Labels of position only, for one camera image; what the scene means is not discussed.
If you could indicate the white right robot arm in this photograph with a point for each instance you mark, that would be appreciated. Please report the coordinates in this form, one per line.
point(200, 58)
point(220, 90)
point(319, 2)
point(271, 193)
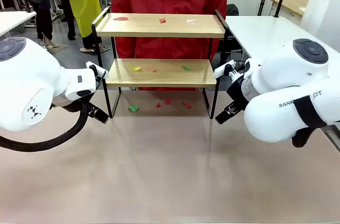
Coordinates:
point(287, 75)

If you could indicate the large white table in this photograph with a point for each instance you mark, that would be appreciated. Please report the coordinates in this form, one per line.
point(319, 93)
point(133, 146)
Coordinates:
point(260, 33)

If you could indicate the person in dark clothes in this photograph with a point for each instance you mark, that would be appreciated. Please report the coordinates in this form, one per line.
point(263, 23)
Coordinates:
point(40, 1)

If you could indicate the tiny red paper scrap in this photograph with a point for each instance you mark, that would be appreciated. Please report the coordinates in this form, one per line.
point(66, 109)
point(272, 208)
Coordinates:
point(158, 105)

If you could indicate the two-tier wooden black-framed shelf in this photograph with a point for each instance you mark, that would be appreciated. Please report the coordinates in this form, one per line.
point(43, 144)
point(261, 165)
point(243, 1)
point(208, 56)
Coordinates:
point(159, 29)

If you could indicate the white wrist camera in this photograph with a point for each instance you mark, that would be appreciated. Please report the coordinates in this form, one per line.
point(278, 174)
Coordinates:
point(224, 68)
point(98, 70)

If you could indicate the black office chair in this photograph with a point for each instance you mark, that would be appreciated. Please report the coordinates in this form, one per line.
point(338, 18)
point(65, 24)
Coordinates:
point(233, 10)

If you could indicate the small white table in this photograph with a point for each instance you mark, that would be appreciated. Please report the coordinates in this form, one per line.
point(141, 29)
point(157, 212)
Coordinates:
point(13, 21)

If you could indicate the person in yellow apron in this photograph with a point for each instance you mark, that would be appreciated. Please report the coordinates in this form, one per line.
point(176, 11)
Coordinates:
point(82, 1)

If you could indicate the grey metal rail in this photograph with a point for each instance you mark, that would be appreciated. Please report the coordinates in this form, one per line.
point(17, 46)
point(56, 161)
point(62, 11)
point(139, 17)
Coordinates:
point(335, 139)

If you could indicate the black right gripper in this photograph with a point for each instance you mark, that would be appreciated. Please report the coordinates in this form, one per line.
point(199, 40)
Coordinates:
point(237, 90)

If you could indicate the wooden desk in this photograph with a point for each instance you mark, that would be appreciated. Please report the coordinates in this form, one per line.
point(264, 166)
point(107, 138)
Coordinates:
point(289, 2)

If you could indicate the yellow paper scrap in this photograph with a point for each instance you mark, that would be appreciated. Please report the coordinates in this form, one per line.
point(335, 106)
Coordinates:
point(136, 68)

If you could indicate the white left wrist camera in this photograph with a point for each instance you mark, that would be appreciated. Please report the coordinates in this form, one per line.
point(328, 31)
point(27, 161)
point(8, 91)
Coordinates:
point(98, 70)

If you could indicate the large red paper scrap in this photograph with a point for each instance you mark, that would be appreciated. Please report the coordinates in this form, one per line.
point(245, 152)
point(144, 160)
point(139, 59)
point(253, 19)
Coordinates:
point(120, 18)

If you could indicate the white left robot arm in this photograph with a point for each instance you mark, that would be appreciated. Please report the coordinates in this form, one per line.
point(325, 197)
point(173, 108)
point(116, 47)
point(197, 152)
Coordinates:
point(32, 75)

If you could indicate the white paper scrap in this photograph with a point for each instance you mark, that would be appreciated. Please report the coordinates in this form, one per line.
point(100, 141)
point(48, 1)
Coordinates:
point(190, 21)

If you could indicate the large green paper scrap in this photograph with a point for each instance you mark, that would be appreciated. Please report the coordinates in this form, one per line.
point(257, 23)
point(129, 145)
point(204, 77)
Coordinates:
point(133, 108)

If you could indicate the grey floor mat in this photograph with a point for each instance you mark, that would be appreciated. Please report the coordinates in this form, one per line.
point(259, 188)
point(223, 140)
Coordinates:
point(58, 48)

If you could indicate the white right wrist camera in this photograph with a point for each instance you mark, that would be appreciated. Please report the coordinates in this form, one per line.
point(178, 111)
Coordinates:
point(224, 68)

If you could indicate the orange paper scrap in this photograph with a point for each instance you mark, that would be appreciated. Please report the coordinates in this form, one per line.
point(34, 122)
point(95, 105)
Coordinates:
point(152, 69)

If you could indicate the small red paper scrap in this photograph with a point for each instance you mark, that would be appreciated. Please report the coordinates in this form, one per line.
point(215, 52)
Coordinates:
point(162, 20)

